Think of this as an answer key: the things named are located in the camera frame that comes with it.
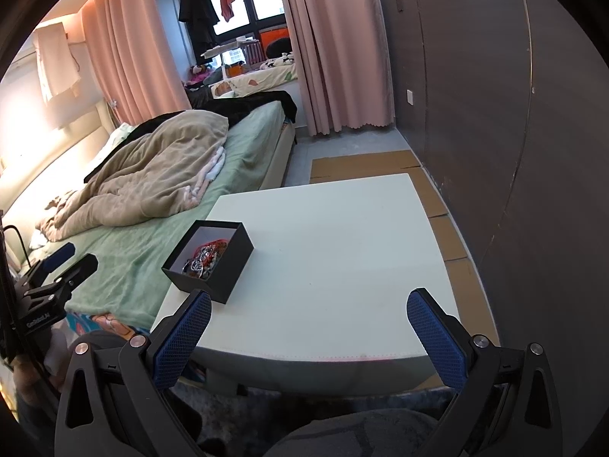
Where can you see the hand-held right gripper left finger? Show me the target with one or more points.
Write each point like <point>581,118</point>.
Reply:
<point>183,338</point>

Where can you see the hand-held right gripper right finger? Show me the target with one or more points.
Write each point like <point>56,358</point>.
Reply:
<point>437,338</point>

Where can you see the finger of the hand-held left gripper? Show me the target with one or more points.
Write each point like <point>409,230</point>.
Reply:
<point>78,267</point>
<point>57,253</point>

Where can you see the black jewelry box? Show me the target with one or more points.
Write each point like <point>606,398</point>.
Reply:
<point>238,262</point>

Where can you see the cartoon printed cloth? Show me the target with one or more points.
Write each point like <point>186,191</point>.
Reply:
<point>102,323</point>

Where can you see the bed with green sheet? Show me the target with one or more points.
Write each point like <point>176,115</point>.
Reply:
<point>142,257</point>

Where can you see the row of cardboard sheets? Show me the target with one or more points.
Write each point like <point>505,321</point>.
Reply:
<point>461,266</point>

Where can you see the grey blue rug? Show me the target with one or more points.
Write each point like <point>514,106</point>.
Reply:
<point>228,409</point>

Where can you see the beige upholstered headboard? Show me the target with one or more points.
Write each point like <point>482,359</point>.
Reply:
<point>62,152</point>

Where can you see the beige blanket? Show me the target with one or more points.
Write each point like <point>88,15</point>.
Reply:
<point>152,171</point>

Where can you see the pink white cloth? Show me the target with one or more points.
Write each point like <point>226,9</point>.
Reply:
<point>211,166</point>

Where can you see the flat cardboard sheet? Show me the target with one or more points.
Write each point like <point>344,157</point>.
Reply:
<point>361,164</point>

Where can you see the white hanging shirt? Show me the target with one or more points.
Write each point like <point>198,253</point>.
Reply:
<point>57,62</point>

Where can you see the pink curtain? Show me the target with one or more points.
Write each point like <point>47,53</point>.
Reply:
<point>328,43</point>
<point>128,43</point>

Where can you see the plush toys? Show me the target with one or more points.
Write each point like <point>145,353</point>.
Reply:
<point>200,74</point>

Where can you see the black clothing on bed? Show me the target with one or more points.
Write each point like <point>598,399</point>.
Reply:
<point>247,104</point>

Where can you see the floral printed quilt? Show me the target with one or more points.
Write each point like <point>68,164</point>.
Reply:
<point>257,74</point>

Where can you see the black hanging garment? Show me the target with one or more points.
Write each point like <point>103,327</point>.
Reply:
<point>195,4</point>

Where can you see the white wall socket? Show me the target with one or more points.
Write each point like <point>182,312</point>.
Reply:
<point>410,97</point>

